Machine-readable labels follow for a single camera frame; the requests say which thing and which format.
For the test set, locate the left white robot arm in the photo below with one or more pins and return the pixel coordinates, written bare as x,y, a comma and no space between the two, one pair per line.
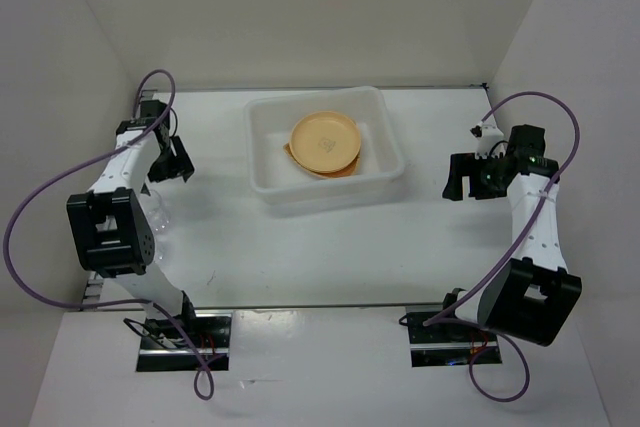
111,232

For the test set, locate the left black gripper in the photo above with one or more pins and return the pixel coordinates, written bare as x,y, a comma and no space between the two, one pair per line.
179,165

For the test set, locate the clear plastic bin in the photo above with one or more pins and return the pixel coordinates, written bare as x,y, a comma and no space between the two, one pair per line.
277,178

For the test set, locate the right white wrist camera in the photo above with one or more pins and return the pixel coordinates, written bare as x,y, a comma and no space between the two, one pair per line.
487,135

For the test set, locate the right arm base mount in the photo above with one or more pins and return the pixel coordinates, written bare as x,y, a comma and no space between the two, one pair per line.
445,345

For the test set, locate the woven bamboo triangular basket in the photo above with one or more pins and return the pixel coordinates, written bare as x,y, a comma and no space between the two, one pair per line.
350,171

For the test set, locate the tan round plate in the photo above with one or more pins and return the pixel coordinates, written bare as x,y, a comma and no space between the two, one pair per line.
349,170
325,143

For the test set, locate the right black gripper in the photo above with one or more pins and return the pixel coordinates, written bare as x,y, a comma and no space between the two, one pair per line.
465,164

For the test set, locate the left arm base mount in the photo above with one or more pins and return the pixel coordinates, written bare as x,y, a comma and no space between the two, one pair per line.
162,348

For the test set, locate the clear glass cup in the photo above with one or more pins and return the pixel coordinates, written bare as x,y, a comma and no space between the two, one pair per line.
160,251
155,211

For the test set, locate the clear glass cup front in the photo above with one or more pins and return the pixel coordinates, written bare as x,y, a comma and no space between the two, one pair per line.
160,251

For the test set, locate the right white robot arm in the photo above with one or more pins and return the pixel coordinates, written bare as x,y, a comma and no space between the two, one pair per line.
531,297

